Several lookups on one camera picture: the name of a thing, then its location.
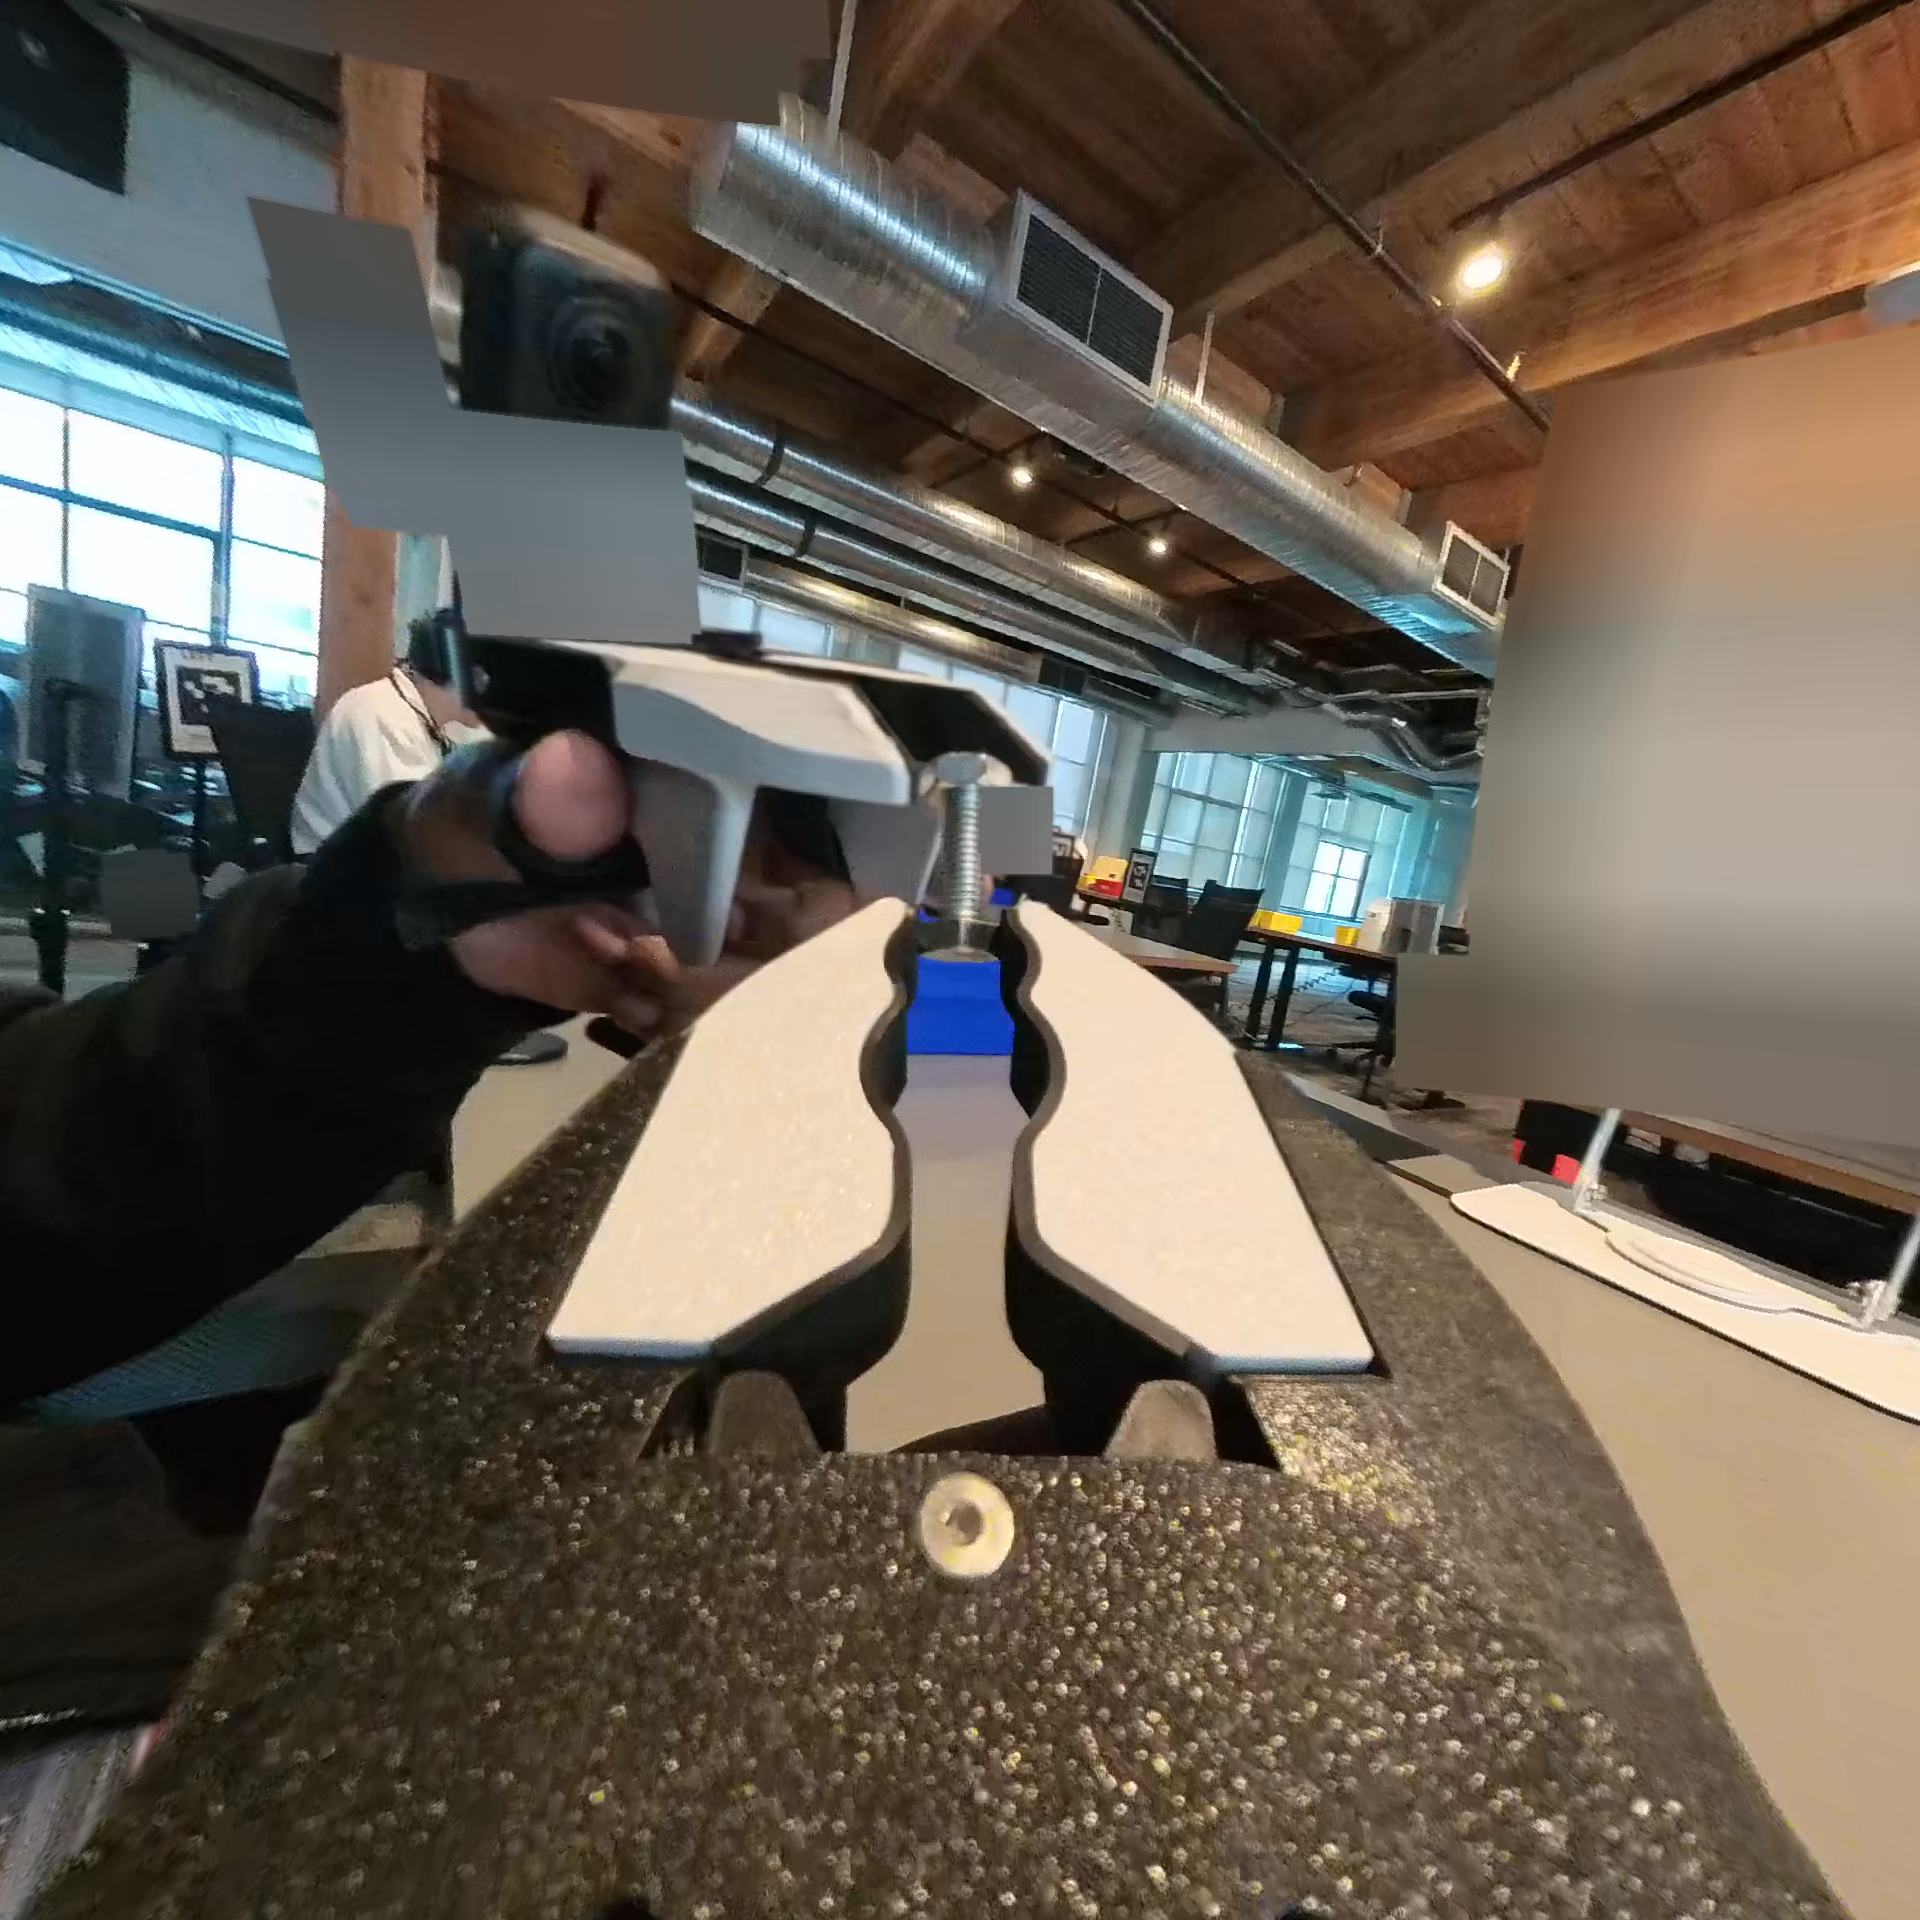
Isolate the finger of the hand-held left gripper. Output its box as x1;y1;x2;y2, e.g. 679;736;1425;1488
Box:
610;643;1059;970

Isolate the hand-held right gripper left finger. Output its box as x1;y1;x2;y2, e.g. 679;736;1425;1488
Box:
547;897;938;1376

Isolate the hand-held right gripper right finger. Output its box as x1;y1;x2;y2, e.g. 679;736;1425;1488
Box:
993;897;1377;1387

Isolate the metal bolt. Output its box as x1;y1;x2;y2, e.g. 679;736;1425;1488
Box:
921;752;1012;921

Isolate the person's left hand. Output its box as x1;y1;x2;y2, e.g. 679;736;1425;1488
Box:
385;729;865;1042

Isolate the large blue plastic bin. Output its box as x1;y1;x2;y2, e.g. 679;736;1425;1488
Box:
907;877;1023;1060

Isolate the framed black white poster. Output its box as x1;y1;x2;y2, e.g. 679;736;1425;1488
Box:
153;637;262;758

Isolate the white base document stand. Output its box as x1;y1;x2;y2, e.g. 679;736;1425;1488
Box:
1454;1104;1920;1425

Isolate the grey screen monitor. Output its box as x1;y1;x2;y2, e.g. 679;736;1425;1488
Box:
23;585;148;806

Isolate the wooden support post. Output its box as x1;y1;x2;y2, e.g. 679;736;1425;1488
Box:
314;54;441;712

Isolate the long silver ceiling duct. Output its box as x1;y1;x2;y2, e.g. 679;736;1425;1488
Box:
676;392;1322;722

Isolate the silver spiral air duct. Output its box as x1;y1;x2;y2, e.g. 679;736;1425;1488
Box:
690;97;1508;637

